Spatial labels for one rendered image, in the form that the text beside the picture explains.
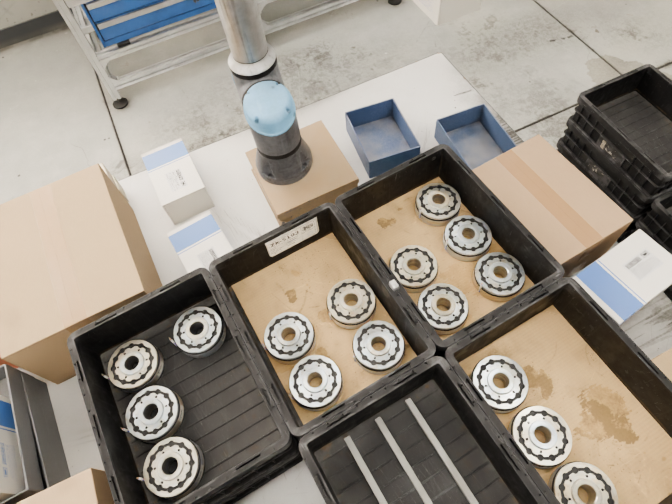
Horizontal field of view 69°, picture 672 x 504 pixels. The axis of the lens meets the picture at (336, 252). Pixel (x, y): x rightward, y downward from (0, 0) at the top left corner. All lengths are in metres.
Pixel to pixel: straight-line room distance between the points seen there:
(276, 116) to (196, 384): 0.60
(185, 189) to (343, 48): 1.76
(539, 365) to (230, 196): 0.90
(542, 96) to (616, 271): 1.70
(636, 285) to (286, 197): 0.81
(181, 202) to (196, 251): 0.18
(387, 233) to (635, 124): 1.12
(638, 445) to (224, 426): 0.76
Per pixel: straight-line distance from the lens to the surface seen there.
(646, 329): 1.33
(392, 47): 2.92
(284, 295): 1.09
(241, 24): 1.18
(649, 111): 2.07
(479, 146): 1.49
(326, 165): 1.33
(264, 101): 1.19
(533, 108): 2.67
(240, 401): 1.03
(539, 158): 1.29
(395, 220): 1.16
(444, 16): 1.29
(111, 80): 2.86
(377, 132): 1.50
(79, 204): 1.31
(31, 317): 1.20
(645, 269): 1.17
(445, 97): 1.62
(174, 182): 1.39
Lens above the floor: 1.80
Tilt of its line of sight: 60 degrees down
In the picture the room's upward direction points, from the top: 9 degrees counter-clockwise
